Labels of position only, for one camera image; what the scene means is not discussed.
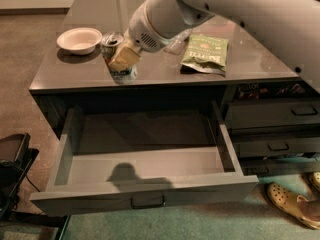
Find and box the right middle closed drawer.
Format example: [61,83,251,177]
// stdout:
[234,137,320,158]

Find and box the grey counter cabinet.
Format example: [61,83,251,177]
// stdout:
[28,0,320,178]

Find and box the silver green 7up can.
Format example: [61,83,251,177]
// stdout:
[100,31,138,85]

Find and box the right lower closed drawer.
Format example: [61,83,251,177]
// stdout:
[240,157,320,177]

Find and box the metal drawer handle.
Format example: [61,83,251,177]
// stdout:
[130,195,166,209]

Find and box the black chair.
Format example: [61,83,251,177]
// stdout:
[0,132,72,240]

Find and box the clear plastic water bottle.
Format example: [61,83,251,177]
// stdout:
[164,29,192,55]

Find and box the open grey top drawer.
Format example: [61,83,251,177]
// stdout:
[30,102,258,216]

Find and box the right upper closed drawer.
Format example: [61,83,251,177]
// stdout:
[224,98,320,130]

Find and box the yellow perforated clog shoe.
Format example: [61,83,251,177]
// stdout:
[266,182,320,230]

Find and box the green chip bag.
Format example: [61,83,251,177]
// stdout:
[181,34,229,76]

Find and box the white paper bowl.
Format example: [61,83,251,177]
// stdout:
[56,27,102,55]

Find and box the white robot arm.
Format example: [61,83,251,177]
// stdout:
[110,0,320,92]

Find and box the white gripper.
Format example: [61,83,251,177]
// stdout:
[108,3,174,72]

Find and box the closed drawer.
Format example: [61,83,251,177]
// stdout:
[240,157,320,177]
[224,98,320,130]
[234,137,320,158]

